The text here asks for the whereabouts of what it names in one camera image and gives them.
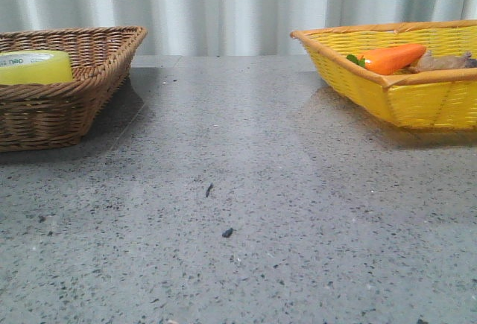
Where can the brown ginger root toy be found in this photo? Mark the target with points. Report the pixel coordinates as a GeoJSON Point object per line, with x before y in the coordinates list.
{"type": "Point", "coordinates": [429, 63]}

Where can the yellow woven basket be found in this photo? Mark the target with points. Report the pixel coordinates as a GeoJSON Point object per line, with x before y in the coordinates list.
{"type": "Point", "coordinates": [444, 99]}

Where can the yellow tape roll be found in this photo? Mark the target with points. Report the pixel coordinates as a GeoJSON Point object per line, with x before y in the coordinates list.
{"type": "Point", "coordinates": [35, 66]}

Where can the brown wicker basket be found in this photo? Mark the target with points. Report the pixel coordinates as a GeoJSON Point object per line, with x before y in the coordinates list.
{"type": "Point", "coordinates": [34, 116]}

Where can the white pleated curtain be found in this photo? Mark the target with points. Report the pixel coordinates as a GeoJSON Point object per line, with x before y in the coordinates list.
{"type": "Point", "coordinates": [224, 27]}

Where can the orange toy carrot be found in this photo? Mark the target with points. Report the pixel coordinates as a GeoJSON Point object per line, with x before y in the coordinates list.
{"type": "Point", "coordinates": [386, 61]}

